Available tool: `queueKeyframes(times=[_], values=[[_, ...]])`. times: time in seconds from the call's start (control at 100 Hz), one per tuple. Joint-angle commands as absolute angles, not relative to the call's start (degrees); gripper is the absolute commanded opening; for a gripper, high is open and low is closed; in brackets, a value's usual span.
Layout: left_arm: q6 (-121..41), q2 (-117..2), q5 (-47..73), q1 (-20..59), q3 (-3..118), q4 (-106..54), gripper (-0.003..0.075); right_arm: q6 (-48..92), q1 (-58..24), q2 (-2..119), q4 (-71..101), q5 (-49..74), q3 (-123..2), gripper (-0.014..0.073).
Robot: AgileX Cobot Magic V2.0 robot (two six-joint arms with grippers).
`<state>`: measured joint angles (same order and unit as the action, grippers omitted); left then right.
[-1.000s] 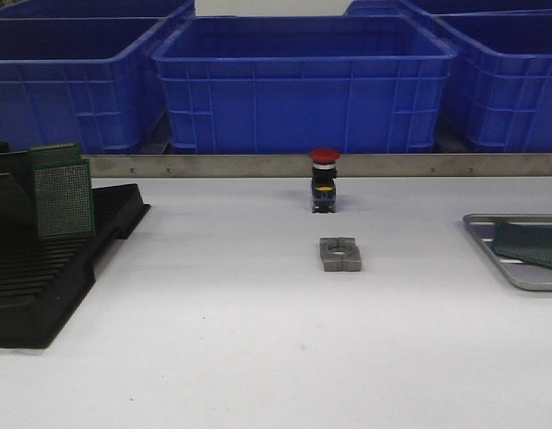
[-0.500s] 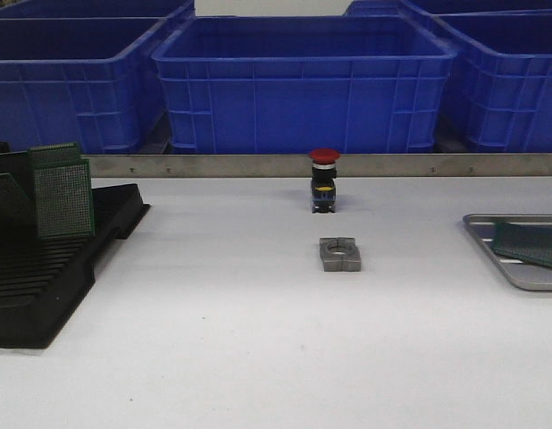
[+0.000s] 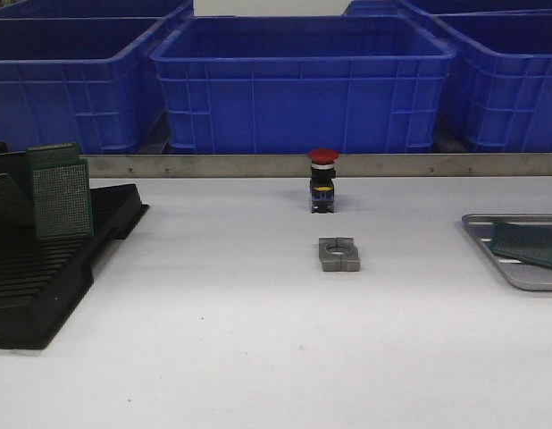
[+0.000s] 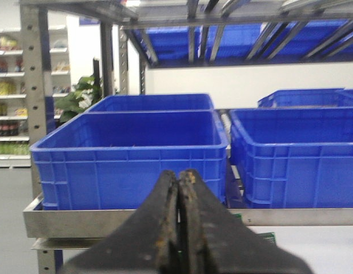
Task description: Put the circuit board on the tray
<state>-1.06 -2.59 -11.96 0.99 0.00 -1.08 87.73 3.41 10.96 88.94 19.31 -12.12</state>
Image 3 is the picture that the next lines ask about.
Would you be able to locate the blue crate rear centre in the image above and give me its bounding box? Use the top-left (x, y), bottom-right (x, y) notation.
top-left (343, 0), bottom-right (413, 17)

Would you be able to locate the black slotted board rack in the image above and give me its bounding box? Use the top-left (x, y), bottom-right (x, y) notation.
top-left (0, 142), bottom-right (147, 349)

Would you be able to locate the green circuit board in rack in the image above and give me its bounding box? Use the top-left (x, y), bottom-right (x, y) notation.
top-left (31, 159), bottom-right (94, 240)

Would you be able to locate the dark board in rack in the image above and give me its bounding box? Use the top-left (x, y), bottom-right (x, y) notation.
top-left (0, 173), bottom-right (34, 225)

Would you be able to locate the silver metal tray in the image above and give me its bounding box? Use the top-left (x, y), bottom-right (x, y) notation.
top-left (462, 214), bottom-right (552, 292)

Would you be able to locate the green circuit board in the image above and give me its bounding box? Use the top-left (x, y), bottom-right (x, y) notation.
top-left (490, 223), bottom-right (552, 268)
top-left (31, 159), bottom-right (94, 240)

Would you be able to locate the red emergency stop button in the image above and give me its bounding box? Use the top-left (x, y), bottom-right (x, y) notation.
top-left (307, 148), bottom-right (339, 214)

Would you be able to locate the blue crate far left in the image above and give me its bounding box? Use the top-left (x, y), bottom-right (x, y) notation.
top-left (0, 17), bottom-right (168, 155)

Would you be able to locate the blue crate rear right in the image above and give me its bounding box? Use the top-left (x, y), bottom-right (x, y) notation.
top-left (400, 0), bottom-right (552, 15)

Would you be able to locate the blue crate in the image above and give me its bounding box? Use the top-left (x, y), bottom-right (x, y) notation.
top-left (400, 0), bottom-right (552, 15)
top-left (343, 0), bottom-right (413, 17)
top-left (0, 0), bottom-right (194, 25)
top-left (0, 17), bottom-right (168, 155)
top-left (433, 13), bottom-right (552, 153)
top-left (152, 16), bottom-right (454, 155)

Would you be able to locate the rear green board in rack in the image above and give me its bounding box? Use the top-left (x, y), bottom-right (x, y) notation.
top-left (26, 143), bottom-right (79, 168)

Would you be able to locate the grey metal pipe clamp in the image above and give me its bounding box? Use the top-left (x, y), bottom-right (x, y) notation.
top-left (318, 237), bottom-right (361, 272)

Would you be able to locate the blue crate rear left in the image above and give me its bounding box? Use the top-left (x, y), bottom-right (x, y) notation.
top-left (0, 0), bottom-right (194, 25)

